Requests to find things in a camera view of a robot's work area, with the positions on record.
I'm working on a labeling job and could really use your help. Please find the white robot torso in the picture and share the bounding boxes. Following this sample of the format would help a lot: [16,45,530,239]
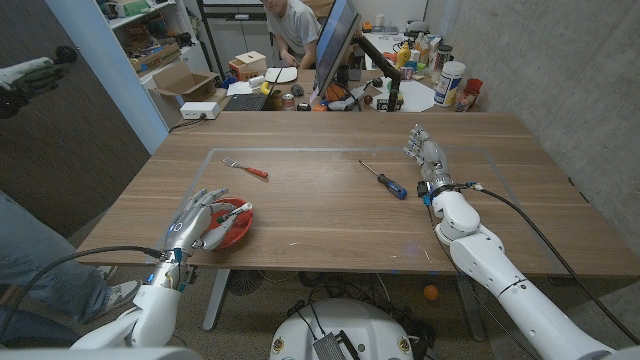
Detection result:
[269,298,415,360]

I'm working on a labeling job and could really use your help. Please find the black white glove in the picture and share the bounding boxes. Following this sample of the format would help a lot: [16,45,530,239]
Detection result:
[0,45,79,120]

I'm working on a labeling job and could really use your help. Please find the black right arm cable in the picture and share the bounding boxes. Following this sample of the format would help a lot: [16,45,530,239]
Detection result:
[459,182,640,346]

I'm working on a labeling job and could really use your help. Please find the printed cardboard box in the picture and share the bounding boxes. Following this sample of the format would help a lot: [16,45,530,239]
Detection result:
[130,42,182,76]

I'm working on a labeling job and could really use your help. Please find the white plate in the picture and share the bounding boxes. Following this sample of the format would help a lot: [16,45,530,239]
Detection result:
[263,66,299,84]

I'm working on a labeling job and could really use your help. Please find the white paper sheet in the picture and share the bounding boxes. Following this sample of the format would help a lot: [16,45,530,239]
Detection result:
[372,79,436,113]

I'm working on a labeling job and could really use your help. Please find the grey white sneaker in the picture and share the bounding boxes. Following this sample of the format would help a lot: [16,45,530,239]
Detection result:
[82,278,143,324]

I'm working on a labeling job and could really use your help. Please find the open cardboard box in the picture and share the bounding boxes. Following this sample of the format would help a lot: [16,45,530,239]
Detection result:
[148,60,221,103]

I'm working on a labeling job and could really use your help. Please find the orange basketball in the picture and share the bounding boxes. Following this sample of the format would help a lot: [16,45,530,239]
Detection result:
[324,82,347,103]

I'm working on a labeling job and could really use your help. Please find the red bowl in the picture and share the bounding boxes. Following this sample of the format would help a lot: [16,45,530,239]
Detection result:
[204,196,255,250]

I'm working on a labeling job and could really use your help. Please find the white shelf unit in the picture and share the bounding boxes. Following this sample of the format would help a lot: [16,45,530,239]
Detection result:
[97,0,214,109]

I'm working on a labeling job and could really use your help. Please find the red container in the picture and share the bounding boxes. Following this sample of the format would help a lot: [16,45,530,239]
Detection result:
[454,77,485,113]

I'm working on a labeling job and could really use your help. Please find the grey table leg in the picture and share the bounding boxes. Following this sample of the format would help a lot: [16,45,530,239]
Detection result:
[202,268,231,332]
[454,274,487,342]

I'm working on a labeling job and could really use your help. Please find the red handle fork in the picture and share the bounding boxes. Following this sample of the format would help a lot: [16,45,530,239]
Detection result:
[221,156,270,180]

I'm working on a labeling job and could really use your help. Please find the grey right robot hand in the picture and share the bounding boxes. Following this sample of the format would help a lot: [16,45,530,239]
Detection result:
[403,123,459,195]

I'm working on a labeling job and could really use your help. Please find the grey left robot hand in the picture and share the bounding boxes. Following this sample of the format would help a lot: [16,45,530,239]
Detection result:
[160,187,241,264]

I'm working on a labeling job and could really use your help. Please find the small wooden box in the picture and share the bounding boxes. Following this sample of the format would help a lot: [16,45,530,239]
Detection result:
[228,50,268,82]

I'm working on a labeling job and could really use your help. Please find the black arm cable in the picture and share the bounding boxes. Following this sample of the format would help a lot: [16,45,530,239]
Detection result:
[0,244,166,341]
[459,182,640,346]

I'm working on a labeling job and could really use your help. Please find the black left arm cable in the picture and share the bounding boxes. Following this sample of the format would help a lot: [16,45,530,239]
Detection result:
[0,244,166,341]

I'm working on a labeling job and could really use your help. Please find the blue black handle screwdriver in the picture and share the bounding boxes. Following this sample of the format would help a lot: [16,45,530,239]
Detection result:
[358,159,408,201]

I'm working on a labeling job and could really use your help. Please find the white power box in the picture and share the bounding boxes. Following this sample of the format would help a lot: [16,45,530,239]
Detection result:
[179,101,221,121]

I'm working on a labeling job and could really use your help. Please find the white canister blue label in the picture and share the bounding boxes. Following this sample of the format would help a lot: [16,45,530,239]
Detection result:
[433,60,467,108]

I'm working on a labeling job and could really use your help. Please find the black computer monitor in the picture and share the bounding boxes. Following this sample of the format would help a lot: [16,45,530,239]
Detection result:
[314,0,363,99]

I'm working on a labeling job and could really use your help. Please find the yellow bottle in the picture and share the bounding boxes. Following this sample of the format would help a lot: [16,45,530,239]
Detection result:
[394,41,412,70]

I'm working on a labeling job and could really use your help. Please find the black keyboard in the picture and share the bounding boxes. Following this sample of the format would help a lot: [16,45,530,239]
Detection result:
[223,92,271,112]

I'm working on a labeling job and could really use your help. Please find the white marker green cap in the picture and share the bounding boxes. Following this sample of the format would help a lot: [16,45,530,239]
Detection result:
[216,201,254,224]

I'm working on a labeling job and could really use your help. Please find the person in blue jeans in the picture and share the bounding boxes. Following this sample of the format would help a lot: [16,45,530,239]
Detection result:
[0,192,116,346]

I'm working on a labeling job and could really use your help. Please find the person in grey t-shirt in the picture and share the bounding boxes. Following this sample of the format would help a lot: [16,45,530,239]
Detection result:
[262,0,321,70]

